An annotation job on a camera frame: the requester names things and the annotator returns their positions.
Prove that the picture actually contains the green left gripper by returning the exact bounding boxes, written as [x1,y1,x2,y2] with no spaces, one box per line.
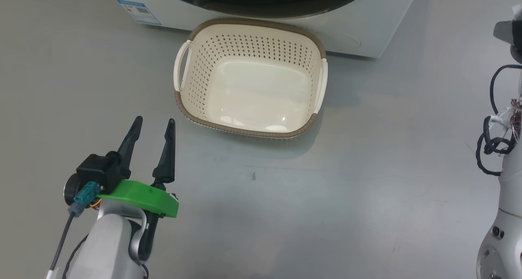
[97,116,180,260]

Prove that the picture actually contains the dark round glass washer door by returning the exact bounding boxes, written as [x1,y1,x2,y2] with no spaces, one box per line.
[147,0,376,19]

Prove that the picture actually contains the cream perforated laundry basket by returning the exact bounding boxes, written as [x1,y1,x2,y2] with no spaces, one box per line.
[173,18,328,139]

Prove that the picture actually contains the white front-load washing machine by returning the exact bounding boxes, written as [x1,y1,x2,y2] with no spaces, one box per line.
[102,0,421,58]

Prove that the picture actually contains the blue energy label sticker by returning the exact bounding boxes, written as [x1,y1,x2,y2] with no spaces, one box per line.
[116,0,162,26]

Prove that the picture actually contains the grey cable with teal plug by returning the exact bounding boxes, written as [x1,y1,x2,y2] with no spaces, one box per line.
[45,181,100,279]

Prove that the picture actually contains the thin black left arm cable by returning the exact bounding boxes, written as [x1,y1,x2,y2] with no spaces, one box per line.
[62,233,89,279]

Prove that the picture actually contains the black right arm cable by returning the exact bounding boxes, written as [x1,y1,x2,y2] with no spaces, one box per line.
[476,64,522,177]

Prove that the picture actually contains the multicolour wire bundle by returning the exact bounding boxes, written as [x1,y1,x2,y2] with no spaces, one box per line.
[485,99,522,143]

